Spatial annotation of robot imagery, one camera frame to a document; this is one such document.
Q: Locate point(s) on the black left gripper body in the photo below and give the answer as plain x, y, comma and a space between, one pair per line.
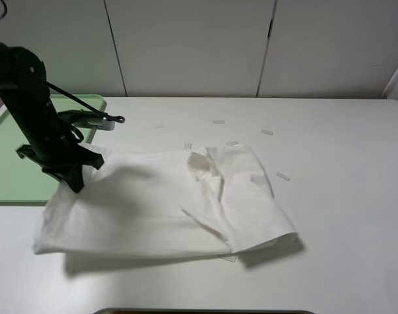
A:
51, 144

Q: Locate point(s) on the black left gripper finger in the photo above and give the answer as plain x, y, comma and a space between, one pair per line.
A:
71, 175
87, 157

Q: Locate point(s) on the white short sleeve t-shirt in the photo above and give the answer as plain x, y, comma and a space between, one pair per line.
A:
211, 201

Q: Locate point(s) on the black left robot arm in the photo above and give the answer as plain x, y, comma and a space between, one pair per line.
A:
23, 87

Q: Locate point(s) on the light green plastic tray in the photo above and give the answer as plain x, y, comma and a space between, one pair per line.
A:
21, 180

